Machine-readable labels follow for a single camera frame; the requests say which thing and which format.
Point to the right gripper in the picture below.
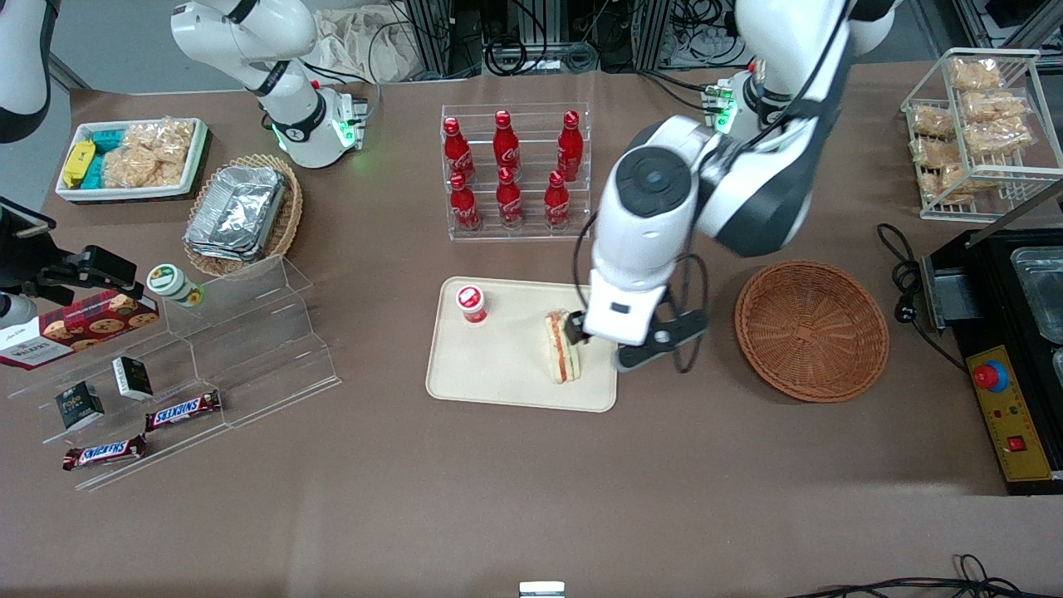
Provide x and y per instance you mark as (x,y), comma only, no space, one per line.
(25,259)

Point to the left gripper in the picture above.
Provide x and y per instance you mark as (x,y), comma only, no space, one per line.
(575,330)

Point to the triangle sandwich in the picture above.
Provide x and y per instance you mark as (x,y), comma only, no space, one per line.
(558,357)

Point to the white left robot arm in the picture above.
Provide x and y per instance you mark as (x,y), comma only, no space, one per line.
(648,208)

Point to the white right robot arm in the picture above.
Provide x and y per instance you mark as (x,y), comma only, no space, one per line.
(291,108)

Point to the beige plastic tray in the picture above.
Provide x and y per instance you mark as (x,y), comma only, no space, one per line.
(498,365)

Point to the oval light wicker basket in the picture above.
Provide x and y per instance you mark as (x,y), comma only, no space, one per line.
(288,224)

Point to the round brown wicker basket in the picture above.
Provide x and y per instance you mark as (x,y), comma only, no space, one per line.
(810,332)

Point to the green lid jar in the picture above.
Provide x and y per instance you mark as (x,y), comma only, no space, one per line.
(170,282)

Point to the red walkers cookie box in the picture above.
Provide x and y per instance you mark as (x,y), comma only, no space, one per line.
(79,328)

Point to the white rectangular bin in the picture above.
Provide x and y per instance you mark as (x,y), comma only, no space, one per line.
(124,193)

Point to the teal snack packet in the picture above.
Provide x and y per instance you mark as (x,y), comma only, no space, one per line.
(106,139)
(94,173)

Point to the red lid cup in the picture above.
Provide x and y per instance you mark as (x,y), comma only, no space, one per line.
(471,303)

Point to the yellow snack packet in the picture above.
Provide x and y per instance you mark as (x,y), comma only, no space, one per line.
(79,164)

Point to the small black box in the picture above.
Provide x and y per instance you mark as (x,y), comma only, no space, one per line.
(80,406)
(133,379)

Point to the clear bag of crackers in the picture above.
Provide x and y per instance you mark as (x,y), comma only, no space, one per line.
(149,154)

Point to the red cola bottle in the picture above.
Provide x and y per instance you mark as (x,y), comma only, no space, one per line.
(454,151)
(506,143)
(464,206)
(570,145)
(556,203)
(509,201)

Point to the stacked foil containers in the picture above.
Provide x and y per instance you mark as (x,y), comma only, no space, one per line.
(237,212)

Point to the snickers chocolate bar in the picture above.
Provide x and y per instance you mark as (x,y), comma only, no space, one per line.
(183,411)
(104,453)

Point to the clear acrylic stepped shelf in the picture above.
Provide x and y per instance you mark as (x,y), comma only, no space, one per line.
(266,349)

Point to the clear acrylic bottle rack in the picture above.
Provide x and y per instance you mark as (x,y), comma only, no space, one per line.
(536,124)

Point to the small white object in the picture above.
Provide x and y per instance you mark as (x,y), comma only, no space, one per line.
(541,590)

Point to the beige cloth bag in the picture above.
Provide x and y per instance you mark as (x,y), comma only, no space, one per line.
(365,46)

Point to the bagged fried snack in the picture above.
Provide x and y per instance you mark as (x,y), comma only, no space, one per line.
(934,122)
(955,181)
(934,152)
(1001,137)
(992,106)
(974,75)

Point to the black appliance with yellow panel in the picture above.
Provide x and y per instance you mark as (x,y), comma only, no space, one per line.
(988,282)

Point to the grey metal bar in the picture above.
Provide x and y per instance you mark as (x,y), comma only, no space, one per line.
(1017,213)

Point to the silver metal pan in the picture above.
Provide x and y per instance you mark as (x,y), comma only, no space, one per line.
(1042,291)

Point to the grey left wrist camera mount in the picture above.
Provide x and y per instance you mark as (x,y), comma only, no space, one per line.
(656,353)

